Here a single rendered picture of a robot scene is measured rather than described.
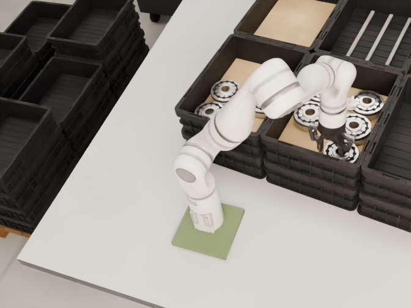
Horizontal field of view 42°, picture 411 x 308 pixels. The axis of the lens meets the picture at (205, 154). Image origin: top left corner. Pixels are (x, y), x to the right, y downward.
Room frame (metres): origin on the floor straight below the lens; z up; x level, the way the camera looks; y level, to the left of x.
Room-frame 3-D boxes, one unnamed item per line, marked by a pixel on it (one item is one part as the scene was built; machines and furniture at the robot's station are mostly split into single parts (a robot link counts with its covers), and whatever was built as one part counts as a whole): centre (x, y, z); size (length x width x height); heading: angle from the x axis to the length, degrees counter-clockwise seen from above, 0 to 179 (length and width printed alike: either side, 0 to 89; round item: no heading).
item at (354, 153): (0.93, -0.38, 0.86); 0.10 x 0.10 x 0.01
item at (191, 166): (0.91, 0.04, 0.96); 0.09 x 0.09 x 0.17; 54
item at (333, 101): (0.95, -0.37, 1.12); 0.09 x 0.07 x 0.15; 44
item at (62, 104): (1.99, 0.60, 0.31); 0.40 x 0.30 x 0.34; 148
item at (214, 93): (1.30, -0.12, 0.86); 0.10 x 0.10 x 0.01
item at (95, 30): (2.32, 0.39, 0.37); 0.40 x 0.30 x 0.45; 148
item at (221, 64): (1.26, -0.17, 0.87); 0.40 x 0.30 x 0.11; 140
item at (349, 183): (1.06, -0.40, 0.87); 0.40 x 0.30 x 0.11; 140
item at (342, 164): (1.06, -0.40, 0.92); 0.40 x 0.30 x 0.02; 140
